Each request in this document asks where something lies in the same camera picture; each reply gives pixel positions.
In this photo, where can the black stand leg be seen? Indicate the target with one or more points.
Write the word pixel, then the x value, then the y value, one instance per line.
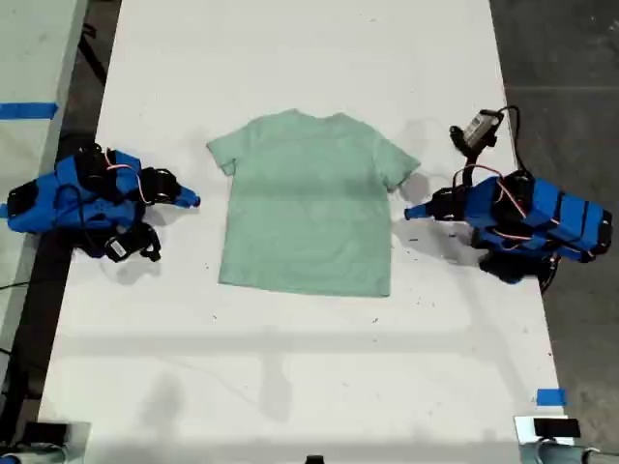
pixel 94 58

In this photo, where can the long blue tape strip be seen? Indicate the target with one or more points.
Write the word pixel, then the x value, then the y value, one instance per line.
pixel 29 110

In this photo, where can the square blue tape piece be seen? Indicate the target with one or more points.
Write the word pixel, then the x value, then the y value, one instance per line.
pixel 551 397

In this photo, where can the small black block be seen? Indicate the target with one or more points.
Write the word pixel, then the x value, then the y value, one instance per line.
pixel 315 459

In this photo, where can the black camera stalk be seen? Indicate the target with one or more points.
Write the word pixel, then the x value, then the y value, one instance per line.
pixel 469 159
pixel 152 241

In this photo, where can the small black box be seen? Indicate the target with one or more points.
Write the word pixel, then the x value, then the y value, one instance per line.
pixel 556 427
pixel 46 432

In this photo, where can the white bracket plate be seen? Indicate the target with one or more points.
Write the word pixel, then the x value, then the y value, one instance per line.
pixel 523 427

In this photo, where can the grey metal plate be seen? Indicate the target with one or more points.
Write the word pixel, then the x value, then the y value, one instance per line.
pixel 77 440

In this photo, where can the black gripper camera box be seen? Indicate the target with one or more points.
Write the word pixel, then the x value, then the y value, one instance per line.
pixel 118 247
pixel 476 126

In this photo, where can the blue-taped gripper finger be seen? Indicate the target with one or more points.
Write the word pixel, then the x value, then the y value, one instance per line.
pixel 187 197
pixel 421 211

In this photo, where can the pale green T-shirt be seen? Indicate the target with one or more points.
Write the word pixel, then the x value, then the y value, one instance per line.
pixel 309 203

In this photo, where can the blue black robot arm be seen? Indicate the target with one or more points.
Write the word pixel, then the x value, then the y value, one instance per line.
pixel 570 212
pixel 72 193

